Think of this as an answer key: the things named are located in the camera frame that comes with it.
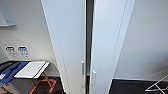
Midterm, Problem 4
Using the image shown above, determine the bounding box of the dark folded cloth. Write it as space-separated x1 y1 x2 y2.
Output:
0 61 14 75

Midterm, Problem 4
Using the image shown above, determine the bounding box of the blue folded cloth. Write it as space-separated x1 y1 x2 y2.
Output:
0 60 30 85

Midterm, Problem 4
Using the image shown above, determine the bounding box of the white wardrobe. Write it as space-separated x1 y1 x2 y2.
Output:
40 0 136 94

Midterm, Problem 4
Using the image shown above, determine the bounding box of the flat white board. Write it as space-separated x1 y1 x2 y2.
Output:
13 60 50 80

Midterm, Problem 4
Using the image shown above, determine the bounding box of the orange folding frame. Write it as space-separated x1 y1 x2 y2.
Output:
27 72 56 94

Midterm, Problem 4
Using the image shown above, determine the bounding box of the grey wall box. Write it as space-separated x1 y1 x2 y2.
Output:
0 0 17 27

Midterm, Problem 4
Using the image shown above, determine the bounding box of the white wall sign blue print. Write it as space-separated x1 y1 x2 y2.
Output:
5 45 17 57
17 45 31 58

